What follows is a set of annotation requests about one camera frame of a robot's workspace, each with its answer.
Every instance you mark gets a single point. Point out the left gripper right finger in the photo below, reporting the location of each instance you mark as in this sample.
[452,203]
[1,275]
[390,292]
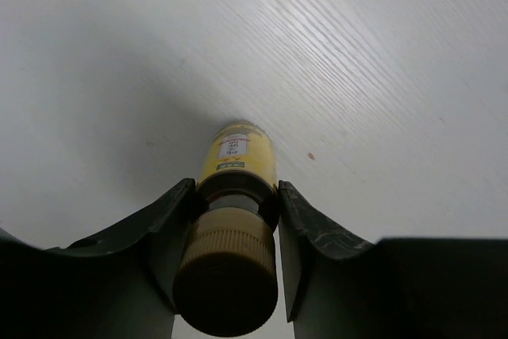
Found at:
[338,285]

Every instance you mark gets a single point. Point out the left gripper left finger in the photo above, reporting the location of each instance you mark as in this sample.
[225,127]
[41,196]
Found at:
[112,284]

